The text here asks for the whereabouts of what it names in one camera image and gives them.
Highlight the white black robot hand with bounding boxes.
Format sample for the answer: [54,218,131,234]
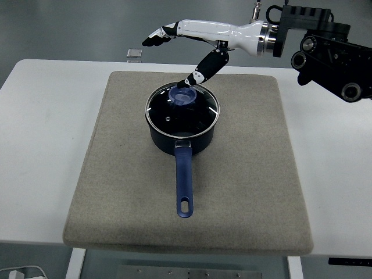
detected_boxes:
[141,19,264,89]

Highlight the glass lid with blue knob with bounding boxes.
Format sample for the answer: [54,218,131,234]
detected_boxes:
[145,82,221,138]

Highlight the dark pot with blue handle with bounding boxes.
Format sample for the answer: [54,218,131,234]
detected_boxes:
[145,83,221,218]

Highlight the beige fabric mat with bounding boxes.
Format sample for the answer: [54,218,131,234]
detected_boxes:
[62,70,314,256]

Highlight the grey metal plate with screws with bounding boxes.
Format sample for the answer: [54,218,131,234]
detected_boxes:
[117,264,262,279]

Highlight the white table leg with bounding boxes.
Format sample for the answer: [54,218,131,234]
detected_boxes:
[287,256,305,279]
[64,248,87,279]

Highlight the black table control panel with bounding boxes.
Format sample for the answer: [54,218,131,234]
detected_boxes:
[328,257,372,266]

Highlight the white cable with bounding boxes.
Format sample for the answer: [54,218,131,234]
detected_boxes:
[0,264,47,279]

